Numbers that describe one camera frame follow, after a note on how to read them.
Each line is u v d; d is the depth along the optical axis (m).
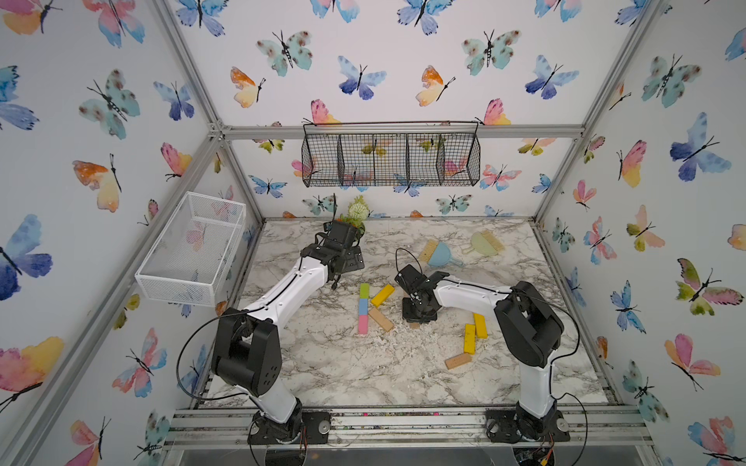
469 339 0.88
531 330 0.51
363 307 0.96
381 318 0.93
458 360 0.85
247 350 0.45
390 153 0.98
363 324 0.93
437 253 1.09
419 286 0.70
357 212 1.01
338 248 0.67
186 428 0.76
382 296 0.99
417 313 0.81
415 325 0.90
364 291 1.00
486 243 1.13
